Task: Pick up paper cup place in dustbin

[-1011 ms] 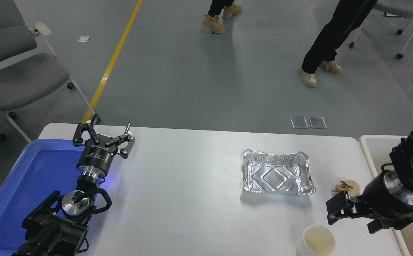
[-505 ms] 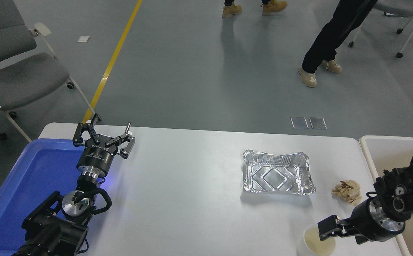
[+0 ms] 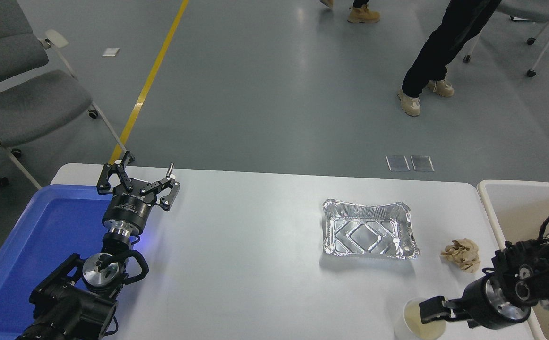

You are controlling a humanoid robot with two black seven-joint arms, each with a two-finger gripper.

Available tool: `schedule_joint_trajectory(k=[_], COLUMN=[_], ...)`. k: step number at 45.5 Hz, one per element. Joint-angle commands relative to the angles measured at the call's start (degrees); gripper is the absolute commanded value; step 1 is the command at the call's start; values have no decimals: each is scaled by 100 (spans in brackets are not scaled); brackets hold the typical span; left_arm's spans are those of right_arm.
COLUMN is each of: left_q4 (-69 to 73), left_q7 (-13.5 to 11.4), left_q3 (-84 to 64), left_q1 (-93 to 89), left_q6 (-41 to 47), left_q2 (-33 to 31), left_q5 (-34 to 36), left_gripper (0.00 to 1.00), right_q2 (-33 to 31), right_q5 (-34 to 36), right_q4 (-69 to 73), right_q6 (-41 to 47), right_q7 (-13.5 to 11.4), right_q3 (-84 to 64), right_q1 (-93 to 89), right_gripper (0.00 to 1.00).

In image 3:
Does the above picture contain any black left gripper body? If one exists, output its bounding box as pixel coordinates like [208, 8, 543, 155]
[103, 179, 156, 234]

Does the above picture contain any white paper cup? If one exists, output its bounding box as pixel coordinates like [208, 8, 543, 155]
[394, 297, 446, 340]

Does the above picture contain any crumpled tan paper ball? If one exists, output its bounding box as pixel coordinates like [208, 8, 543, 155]
[440, 238, 481, 273]

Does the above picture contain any large pale bin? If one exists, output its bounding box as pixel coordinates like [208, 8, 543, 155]
[477, 179, 549, 340]

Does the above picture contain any person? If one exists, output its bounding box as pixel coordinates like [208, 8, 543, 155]
[319, 0, 381, 24]
[397, 0, 502, 117]

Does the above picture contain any grey office chair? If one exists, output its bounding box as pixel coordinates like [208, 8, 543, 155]
[0, 0, 136, 189]

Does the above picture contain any blue plastic tray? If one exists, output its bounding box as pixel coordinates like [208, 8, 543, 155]
[0, 184, 136, 340]

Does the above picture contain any silver foil tray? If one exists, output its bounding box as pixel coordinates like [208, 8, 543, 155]
[322, 198, 420, 260]

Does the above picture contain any grey chair with white legs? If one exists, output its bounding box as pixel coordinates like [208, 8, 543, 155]
[463, 0, 549, 78]

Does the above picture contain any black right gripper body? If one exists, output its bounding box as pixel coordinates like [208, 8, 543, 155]
[461, 275, 497, 330]

